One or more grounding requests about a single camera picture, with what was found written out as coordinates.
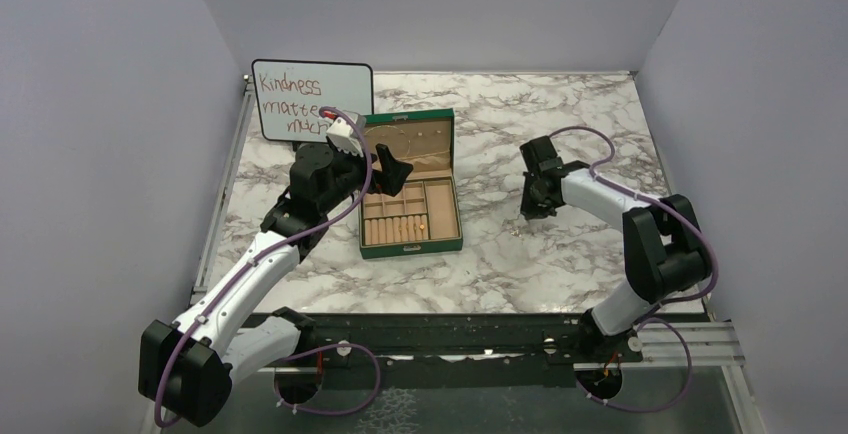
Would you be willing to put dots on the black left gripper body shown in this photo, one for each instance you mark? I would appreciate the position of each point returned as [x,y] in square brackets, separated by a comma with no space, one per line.
[382,181]

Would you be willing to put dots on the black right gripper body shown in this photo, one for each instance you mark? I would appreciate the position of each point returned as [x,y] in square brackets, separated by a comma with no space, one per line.
[532,204]

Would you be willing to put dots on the green jewelry box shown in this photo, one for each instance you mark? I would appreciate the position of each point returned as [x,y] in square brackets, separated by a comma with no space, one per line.
[424,218]

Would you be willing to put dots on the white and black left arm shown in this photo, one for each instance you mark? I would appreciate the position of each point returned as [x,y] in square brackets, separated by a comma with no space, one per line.
[188,367]

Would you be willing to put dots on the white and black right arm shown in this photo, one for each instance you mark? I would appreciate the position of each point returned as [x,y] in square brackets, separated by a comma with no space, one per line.
[663,252]

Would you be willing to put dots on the whiteboard with red writing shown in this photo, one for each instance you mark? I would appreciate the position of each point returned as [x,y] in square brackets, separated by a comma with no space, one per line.
[289,95]

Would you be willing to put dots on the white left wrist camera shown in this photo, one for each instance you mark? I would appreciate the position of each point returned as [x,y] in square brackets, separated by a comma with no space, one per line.
[343,131]

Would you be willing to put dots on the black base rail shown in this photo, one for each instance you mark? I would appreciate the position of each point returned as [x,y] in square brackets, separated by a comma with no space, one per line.
[431,351]

